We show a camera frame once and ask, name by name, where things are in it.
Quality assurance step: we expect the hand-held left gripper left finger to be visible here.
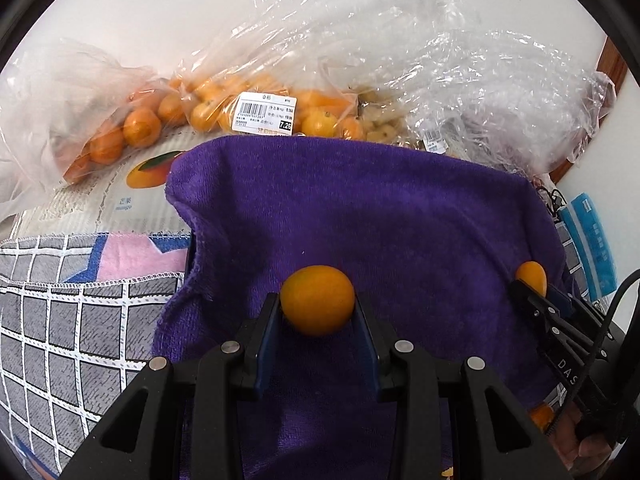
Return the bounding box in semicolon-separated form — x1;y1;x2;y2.
57;291;281;480

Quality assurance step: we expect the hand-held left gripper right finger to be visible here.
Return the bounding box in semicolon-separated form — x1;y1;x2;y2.
352;296;576;480

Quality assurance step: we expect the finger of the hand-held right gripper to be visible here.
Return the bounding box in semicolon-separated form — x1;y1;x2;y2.
509;280;596;376
546;285;626;351

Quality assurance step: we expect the small orange kumquat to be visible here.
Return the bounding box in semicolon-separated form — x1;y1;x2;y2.
515;261;548;298

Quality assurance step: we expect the smooth orange mandarin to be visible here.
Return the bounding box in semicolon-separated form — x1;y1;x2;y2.
279;265;356;337

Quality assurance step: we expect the person's right hand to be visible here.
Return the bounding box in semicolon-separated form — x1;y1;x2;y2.
552;407;613;471

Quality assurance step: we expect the blue packet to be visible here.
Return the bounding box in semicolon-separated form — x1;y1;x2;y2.
557;192;621;303

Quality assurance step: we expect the purple towel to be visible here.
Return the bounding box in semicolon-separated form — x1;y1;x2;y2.
150;135;583;480

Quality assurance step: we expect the grey checkered star cloth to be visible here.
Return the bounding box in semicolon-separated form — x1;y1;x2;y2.
0;232;193;480

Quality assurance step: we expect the large clear plastic bag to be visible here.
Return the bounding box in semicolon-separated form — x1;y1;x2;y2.
250;0;621;176

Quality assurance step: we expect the plastic bag of kumquats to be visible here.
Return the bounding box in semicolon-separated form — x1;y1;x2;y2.
170;25;366;142

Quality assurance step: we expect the plastic bag of mandarins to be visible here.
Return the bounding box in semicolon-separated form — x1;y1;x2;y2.
0;37;188;221

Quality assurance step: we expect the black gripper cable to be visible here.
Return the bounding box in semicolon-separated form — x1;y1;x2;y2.
547;269;640;436

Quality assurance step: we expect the brown wooden door frame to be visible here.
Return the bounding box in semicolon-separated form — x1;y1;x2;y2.
547;35;631;186

